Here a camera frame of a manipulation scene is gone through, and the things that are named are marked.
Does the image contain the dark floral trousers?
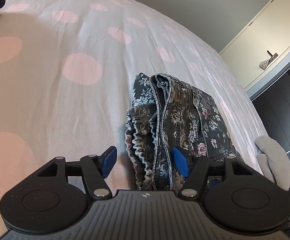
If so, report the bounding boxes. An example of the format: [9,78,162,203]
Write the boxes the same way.
[125,73,241,191]

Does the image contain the beige folded fleece garment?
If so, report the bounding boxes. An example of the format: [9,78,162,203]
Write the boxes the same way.
[255,135,290,191]

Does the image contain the black wardrobe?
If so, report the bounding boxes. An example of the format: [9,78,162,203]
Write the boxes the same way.
[252,69,290,160]

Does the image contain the pink polka dot bedsheet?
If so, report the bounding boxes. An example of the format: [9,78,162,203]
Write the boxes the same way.
[0,0,266,236]

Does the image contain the cream room door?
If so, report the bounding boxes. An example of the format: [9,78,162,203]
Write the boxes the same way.
[220,0,290,90]

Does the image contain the door handle with pouch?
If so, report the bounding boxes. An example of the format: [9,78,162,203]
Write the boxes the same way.
[258,50,278,70]

